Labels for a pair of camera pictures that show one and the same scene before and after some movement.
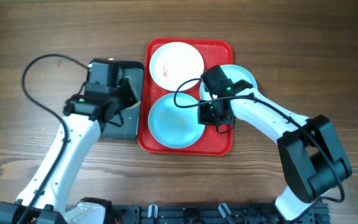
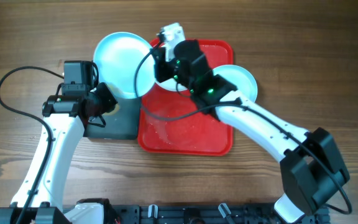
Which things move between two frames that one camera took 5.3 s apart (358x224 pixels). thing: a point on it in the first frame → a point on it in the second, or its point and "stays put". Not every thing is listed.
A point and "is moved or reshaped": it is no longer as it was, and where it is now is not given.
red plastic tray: [215, 53] stays put
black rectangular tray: [131, 128] stays put
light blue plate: [235, 73] stays put
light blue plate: [173, 126] → [118, 56]
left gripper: [131, 98] → [109, 101]
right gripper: [202, 118] → [160, 63]
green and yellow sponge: [133, 106] is moved or reshaped
